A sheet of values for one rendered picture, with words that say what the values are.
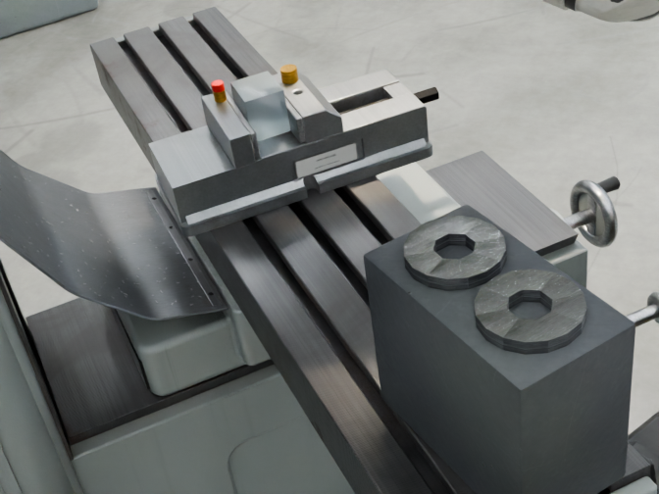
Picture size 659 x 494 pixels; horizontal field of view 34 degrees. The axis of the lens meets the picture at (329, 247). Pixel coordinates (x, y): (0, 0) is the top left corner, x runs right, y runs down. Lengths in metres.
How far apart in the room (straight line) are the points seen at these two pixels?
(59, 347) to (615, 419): 0.87
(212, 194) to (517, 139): 1.92
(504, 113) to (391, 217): 1.99
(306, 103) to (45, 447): 0.53
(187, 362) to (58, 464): 0.20
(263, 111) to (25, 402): 0.45
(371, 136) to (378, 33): 2.44
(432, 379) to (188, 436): 0.58
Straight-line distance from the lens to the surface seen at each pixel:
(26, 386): 1.31
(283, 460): 1.58
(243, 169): 1.34
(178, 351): 1.38
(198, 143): 1.40
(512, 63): 3.56
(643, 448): 1.47
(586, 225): 1.84
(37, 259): 1.26
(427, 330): 0.92
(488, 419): 0.90
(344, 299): 1.21
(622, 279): 2.66
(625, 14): 1.23
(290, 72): 1.39
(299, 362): 1.14
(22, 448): 1.34
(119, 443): 1.44
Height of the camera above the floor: 1.71
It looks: 37 degrees down
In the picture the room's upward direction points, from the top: 9 degrees counter-clockwise
